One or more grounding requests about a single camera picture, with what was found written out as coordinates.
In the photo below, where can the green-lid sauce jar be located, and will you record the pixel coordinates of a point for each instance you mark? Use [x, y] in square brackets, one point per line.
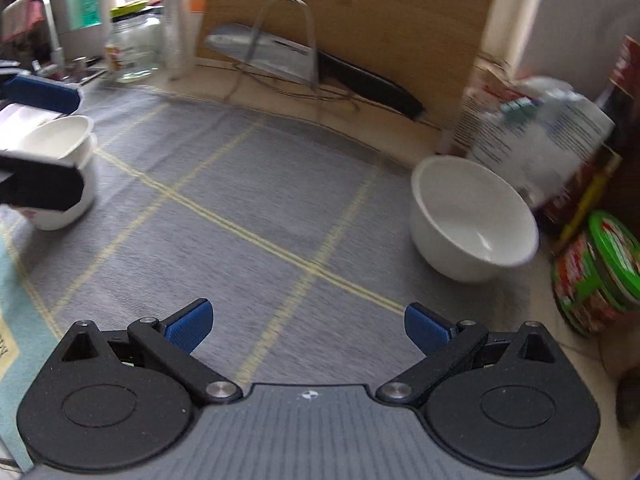
[600, 280]

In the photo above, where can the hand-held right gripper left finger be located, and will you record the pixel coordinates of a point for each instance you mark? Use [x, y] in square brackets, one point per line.
[187, 325]

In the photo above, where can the glass jar with dark lid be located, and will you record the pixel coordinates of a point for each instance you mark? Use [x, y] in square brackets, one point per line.
[132, 45]

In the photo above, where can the white printed packet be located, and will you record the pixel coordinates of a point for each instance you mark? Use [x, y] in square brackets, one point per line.
[545, 135]

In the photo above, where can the plain white bowl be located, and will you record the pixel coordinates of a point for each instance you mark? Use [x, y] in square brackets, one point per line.
[470, 210]

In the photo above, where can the red and white packet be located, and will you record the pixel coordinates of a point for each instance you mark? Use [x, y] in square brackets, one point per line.
[487, 95]

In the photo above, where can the tall plastic wrap roll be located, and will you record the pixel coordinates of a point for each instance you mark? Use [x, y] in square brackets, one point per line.
[177, 25]

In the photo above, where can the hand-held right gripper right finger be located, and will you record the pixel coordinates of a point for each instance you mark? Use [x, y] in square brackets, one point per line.
[425, 327]

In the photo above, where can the pink striped rag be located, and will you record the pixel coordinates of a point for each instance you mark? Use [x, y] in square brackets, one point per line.
[20, 17]

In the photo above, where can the steel sink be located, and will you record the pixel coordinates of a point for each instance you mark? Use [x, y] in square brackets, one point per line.
[85, 67]

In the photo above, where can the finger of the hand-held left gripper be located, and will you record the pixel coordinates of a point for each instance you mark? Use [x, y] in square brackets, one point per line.
[45, 185]
[40, 92]

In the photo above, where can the bamboo cutting board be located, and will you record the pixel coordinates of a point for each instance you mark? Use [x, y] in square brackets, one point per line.
[375, 20]

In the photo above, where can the grey blue checked cloth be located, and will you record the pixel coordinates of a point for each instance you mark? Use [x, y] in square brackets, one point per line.
[250, 185]

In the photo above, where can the steel faucet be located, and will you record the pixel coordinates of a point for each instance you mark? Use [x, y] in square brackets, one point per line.
[52, 35]

